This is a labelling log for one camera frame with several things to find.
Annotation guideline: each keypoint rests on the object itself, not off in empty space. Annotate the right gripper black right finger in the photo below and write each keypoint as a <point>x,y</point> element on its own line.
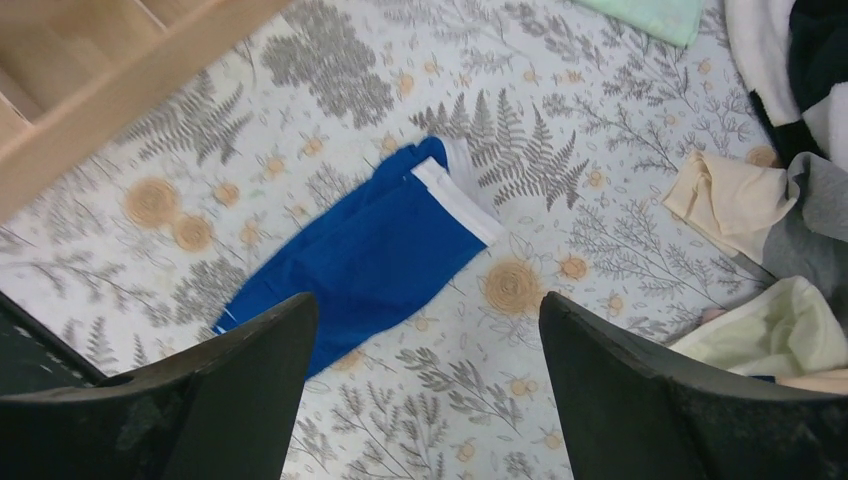
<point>630,408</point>

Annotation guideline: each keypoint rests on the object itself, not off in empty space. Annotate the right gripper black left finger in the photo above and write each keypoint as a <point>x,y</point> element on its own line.
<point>222,409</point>

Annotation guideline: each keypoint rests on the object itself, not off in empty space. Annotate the blue underwear with white lettering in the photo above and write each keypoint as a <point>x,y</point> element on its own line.
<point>381,253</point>

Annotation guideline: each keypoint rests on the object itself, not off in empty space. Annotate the beige cloth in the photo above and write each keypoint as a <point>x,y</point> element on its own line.
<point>832,382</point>

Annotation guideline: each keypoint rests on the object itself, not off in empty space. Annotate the pale yellow cloth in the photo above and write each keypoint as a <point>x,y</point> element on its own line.
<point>788,330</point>

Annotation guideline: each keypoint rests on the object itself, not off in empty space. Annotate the cream cloth under grey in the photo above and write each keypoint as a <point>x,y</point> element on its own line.
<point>732,204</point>

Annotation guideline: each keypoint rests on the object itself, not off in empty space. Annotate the grey crumpled cloth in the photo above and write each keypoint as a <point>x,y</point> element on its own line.
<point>811,239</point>

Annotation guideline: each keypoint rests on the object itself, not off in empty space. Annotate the floral patterned table mat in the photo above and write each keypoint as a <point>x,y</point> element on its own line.
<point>569,126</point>

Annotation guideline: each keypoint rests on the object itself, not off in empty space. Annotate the wooden compartment tray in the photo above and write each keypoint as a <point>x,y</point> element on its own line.
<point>74,73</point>

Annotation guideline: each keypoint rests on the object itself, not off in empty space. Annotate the light green patterned cloth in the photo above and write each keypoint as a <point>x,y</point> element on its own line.
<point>673,21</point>

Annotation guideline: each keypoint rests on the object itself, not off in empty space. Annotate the black white checkered blanket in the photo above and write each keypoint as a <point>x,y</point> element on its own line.
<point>792,58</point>

